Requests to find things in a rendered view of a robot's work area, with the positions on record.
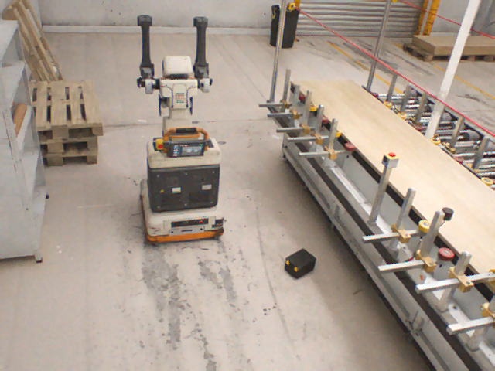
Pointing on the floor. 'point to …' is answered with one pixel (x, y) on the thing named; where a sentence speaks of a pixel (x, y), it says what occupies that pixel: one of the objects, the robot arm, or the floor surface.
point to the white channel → (452, 66)
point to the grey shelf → (18, 156)
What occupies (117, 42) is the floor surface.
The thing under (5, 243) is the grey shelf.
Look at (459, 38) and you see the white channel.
